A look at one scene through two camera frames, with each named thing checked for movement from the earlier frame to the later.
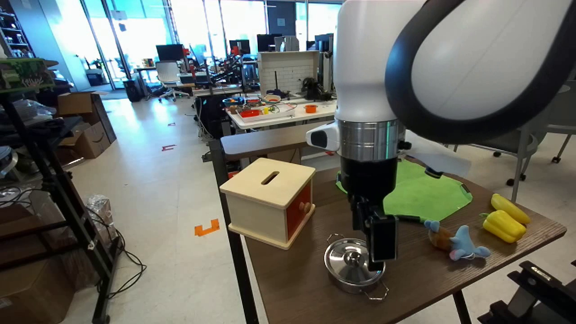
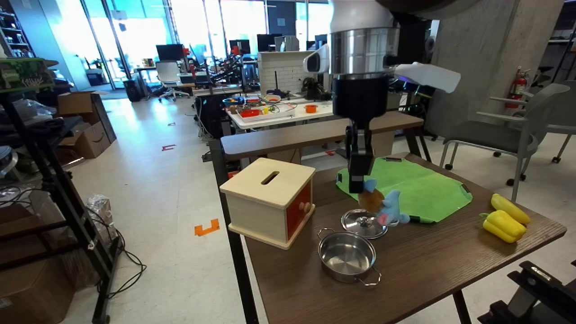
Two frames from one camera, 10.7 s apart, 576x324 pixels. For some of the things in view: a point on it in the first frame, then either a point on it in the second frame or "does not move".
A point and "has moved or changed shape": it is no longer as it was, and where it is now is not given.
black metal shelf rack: (51, 266) does not move
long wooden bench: (256, 142) does not move
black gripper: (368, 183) to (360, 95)
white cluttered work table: (279, 111) does not move
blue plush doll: (459, 245) has moved or changed shape
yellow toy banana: (501, 203) does not move
